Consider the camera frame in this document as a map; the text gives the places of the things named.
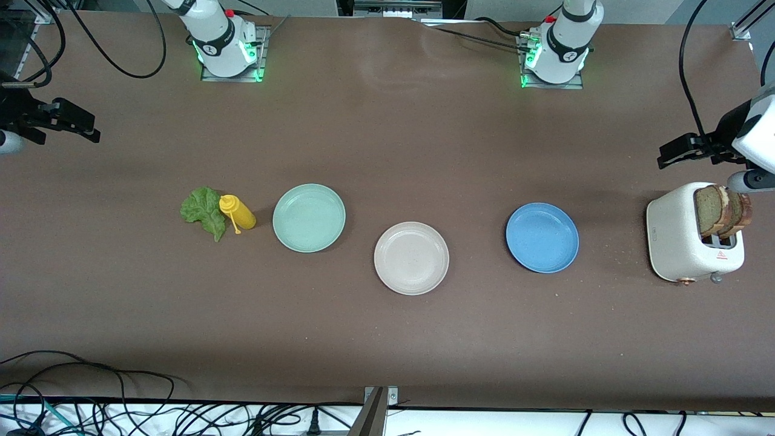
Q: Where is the brown bread slice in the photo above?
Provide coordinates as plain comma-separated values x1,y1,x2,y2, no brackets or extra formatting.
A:
694,185,730,237
724,189,753,238

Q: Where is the green lettuce leaf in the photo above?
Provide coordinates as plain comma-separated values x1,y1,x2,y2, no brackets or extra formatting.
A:
180,186,226,243

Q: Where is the yellow mustard squeeze bottle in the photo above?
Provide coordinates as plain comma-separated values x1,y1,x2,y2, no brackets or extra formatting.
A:
219,194,257,235

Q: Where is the blue plate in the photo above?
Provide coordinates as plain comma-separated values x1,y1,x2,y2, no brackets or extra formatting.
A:
506,202,580,274

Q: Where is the mint green plate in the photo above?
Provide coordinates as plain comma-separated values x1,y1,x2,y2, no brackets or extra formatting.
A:
272,183,346,253

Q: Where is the beige plate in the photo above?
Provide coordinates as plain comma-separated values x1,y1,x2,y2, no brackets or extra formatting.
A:
374,222,450,296

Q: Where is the cream white toaster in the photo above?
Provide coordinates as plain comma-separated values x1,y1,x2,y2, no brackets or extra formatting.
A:
646,182,745,285

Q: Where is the thick black hanging cable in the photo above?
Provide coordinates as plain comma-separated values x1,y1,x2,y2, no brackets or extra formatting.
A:
0,0,66,88

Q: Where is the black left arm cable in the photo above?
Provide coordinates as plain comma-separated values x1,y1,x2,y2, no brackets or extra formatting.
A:
678,0,710,143

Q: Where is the aluminium frame rail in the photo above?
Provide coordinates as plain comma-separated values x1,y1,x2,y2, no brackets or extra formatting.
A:
12,0,61,70
730,0,775,42

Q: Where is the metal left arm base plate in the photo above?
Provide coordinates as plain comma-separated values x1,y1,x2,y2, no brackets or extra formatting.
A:
518,33,585,90

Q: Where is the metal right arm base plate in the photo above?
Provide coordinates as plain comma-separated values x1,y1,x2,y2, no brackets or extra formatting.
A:
201,25,267,82

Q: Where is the black base cable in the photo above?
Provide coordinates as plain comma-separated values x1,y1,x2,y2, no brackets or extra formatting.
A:
472,17,530,37
418,24,527,52

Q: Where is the black looping floor cable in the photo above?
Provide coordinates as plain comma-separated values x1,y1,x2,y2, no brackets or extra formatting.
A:
0,350,176,424

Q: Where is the teal floor cable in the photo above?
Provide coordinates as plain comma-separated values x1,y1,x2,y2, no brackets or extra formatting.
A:
0,394,79,436

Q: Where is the metal frame crossbar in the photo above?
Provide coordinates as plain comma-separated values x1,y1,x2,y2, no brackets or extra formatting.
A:
336,0,467,24

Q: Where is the metal camera mount beam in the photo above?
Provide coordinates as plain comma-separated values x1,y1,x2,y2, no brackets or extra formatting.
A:
348,386,400,436

